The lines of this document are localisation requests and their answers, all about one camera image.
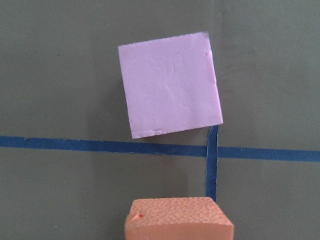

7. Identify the orange foam block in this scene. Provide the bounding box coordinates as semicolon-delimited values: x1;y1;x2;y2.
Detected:
124;197;235;240

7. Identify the pink foam block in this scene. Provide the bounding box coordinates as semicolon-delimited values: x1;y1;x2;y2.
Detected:
118;32;224;139

